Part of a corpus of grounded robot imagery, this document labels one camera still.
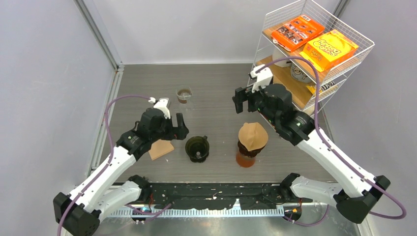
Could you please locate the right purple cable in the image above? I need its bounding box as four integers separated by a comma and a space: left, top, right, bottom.
257, 57, 407, 227

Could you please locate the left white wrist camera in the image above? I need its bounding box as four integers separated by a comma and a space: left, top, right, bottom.
148, 97, 171, 119

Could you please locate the aluminium frame rail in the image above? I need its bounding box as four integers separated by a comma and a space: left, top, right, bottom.
68, 185, 365, 219

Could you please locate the white ceramic mug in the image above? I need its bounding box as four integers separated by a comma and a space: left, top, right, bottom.
272, 48, 292, 68

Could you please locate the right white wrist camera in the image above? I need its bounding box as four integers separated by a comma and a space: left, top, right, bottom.
249, 64, 273, 93

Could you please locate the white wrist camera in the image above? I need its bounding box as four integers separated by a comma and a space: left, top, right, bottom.
148, 97, 171, 119
249, 64, 273, 93

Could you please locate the brown paper coffee filter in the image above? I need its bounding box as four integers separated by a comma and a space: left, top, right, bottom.
238, 122, 268, 151

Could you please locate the yellow snack box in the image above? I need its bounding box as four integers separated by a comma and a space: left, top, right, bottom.
300, 29, 358, 72

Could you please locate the clear glass beaker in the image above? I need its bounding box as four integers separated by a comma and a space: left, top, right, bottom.
176, 86, 194, 113

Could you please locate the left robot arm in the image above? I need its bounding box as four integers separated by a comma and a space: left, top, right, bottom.
53, 108, 189, 236

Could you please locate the orange snack box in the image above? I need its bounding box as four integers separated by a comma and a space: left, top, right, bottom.
271, 14, 325, 53

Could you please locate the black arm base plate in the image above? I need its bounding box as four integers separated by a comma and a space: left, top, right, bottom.
130, 182, 311, 210

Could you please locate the amber brown coffee dripper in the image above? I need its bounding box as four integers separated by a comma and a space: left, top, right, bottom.
238, 141, 265, 158

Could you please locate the white wire shelf rack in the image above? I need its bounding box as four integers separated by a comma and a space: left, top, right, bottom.
253, 0, 375, 116

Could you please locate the dark green coffee dripper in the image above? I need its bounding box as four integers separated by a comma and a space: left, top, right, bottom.
185, 136, 209, 163

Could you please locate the orange glass carafe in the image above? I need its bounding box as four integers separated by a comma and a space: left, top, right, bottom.
236, 152, 256, 168

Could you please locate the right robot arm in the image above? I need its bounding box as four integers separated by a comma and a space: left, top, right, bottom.
232, 84, 390, 224

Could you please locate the yellow black snack packet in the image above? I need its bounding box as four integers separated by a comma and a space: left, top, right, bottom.
305, 81, 336, 96

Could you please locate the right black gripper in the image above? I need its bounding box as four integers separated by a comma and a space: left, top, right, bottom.
232, 82, 278, 126

